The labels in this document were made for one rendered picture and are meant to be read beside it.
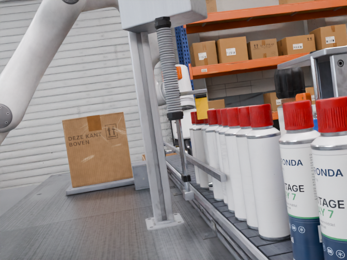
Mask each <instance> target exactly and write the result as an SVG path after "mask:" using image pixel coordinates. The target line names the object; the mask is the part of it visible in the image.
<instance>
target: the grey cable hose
mask: <svg viewBox="0 0 347 260"><path fill-rule="evenodd" d="M154 22H155V29H156V32H157V33H156V34H157V39H158V40H157V41H158V46H159V53H160V60H161V67H162V74H163V75H162V76H163V81H164V82H163V83H164V88H165V89H164V90H165V97H166V102H167V103H166V104H167V108H168V109H167V111H168V112H167V118H168V120H169V121H173V120H180V119H183V116H184V114H183V111H182V110H181V109H182V107H181V106H182V105H181V101H180V96H179V95H180V92H179V89H178V88H179V87H178V83H179V82H178V80H177V79H178V78H177V73H176V72H177V71H176V69H177V68H176V62H175V55H174V50H173V49H174V47H173V46H174V45H173V41H172V33H171V22H170V17H159V18H155V20H154Z"/></svg>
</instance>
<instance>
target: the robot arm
mask: <svg viewBox="0 0 347 260"><path fill-rule="evenodd" d="M108 7H115V8H116V9H117V10H118V11H119V13H120V10H119V3H118V0H43V1H42V3H41V5H40V7H39V8H38V10H37V12H36V14H35V16H34V18H33V20H32V22H31V24H30V26H29V28H28V30H27V32H26V33H25V35H24V37H23V39H22V40H21V42H20V44H19V46H18V47H17V49H16V51H15V53H14V54H13V56H12V57H11V59H10V60H9V62H8V63H7V65H6V66H5V68H4V69H3V71H2V72H1V74H0V145H1V144H2V142H3V141H4V139H5V138H6V137H7V135H8V134H9V132H10V131H11V130H13V129H15V128H16V127H17V126H18V125H19V124H20V122H21V121H22V119H23V117H24V115H25V112H26V110H27V108H28V105H29V103H30V101H31V99H32V97H33V95H34V93H35V91H36V89H37V87H38V85H39V83H40V81H41V79H42V77H43V75H44V73H45V72H46V70H47V68H48V66H49V65H50V63H51V61H52V60H53V58H54V56H55V54H56V53H57V51H58V49H59V48H60V46H61V44H62V43H63V41H64V39H65V38H66V36H67V34H68V33H69V31H70V29H71V28H72V26H73V25H74V23H75V21H76V20H77V18H78V16H79V15H80V13H81V12H86V11H92V10H97V9H102V8H108ZM156 33H157V32H154V33H151V34H148V37H149V44H150V52H151V59H152V66H153V73H154V67H155V66H156V64H157V63H158V62H159V61H160V53H159V46H158V41H157V40H158V39H157V34H156ZM178 66H180V67H181V71H182V79H181V80H179V81H178V82H179V83H178V87H179V88H178V89H179V90H180V92H184V91H192V86H191V81H190V77H189V73H188V69H187V67H186V66H185V65H182V64H177V65H176V67H178ZM154 81H155V88H156V96H157V103H158V106H163V105H166V103H167V102H166V97H165V90H164V89H165V88H164V83H160V84H159V83H158V82H157V80H156V78H155V76H154ZM180 101H181V105H182V106H181V107H182V109H181V110H182V111H183V114H184V116H183V119H181V125H182V133H183V140H184V147H185V149H186V150H187V153H188V154H189V155H191V156H193V152H192V148H191V147H190V144H189V141H191V137H190V130H189V128H190V127H191V126H192V121H191V112H193V111H196V109H195V108H196V105H195V101H194V96H193V95H185V96H181V97H180ZM172 132H173V138H174V141H175V143H174V145H175V146H179V143H178V135H177V128H176V121H175V120H173V121H172Z"/></svg>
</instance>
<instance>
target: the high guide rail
mask: <svg viewBox="0 0 347 260"><path fill-rule="evenodd" d="M163 143H164V144H165V146H166V147H167V148H169V149H170V150H176V153H177V154H178V155H180V150H179V149H178V148H176V147H174V146H173V145H171V144H169V143H167V142H165V141H163ZM185 155H186V160H187V161H189V162H191V163H192V164H193V165H195V166H196V167H198V168H200V169H201V170H203V171H204V172H206V173H207V174H209V175H211V176H212V177H214V178H215V179H217V180H218V181H220V182H226V181H227V178H226V174H224V173H222V172H220V171H218V170H217V169H215V168H213V167H211V166H209V165H207V164H206V163H204V162H202V161H200V160H198V159H196V158H194V157H193V156H191V155H189V154H187V153H185Z"/></svg>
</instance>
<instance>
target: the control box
mask: <svg viewBox="0 0 347 260"><path fill-rule="evenodd" d="M118 3H119V10H120V17H121V25H122V29H123V30H126V31H130V32H133V33H137V34H139V33H140V32H145V31H147V32H148V34H151V33H155V32H156V29H155V22H154V20H155V18H159V17H170V22H171V28H174V27H178V26H182V25H185V24H189V23H194V22H197V21H201V20H205V19H207V18H208V14H207V6H206V0H118Z"/></svg>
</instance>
